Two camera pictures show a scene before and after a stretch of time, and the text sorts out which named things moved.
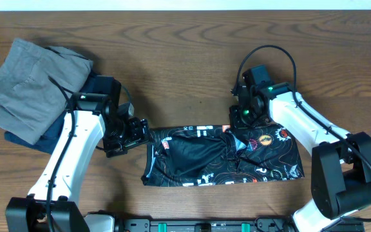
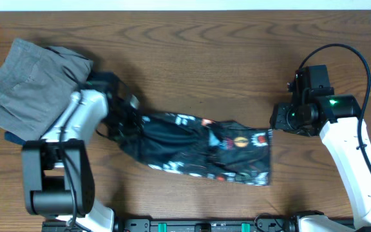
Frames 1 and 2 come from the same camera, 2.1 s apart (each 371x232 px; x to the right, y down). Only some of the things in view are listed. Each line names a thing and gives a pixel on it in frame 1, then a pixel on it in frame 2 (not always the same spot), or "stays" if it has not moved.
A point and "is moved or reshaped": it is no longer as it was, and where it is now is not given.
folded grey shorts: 20,100 stays
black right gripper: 237,122 to 279,120
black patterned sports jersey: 200,155 is moved or reshaped
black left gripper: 140,135 to 136,127
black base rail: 204,225 stays
